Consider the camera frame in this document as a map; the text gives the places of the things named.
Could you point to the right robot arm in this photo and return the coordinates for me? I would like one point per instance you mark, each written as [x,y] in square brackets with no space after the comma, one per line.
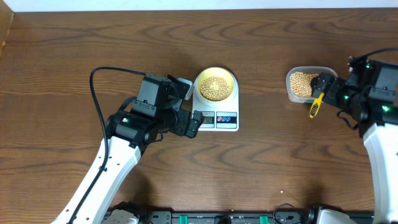
[368,96]

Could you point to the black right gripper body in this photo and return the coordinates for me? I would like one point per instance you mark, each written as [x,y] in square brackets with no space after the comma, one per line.
[337,94]

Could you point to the soybeans in yellow bowl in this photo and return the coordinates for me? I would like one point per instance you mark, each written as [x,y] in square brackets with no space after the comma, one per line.
[215,89]

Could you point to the soybeans in container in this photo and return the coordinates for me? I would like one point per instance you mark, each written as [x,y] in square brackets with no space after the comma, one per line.
[300,84]

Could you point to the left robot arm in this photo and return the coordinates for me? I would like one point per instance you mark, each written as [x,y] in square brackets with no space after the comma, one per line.
[139,121]

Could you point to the yellow measuring scoop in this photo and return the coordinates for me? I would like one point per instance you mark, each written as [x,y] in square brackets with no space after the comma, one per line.
[316,105]

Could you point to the white digital kitchen scale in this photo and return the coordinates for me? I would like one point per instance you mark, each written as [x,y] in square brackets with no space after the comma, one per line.
[223,116]

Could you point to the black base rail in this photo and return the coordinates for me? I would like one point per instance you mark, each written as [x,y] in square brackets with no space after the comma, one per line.
[127,212]

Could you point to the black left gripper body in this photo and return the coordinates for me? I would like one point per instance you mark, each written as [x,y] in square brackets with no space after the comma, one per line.
[180,129]

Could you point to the clear plastic container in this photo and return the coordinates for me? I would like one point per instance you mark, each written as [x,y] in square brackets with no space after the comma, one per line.
[308,70]

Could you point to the yellow bowl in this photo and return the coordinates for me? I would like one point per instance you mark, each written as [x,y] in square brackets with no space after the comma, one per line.
[216,72]

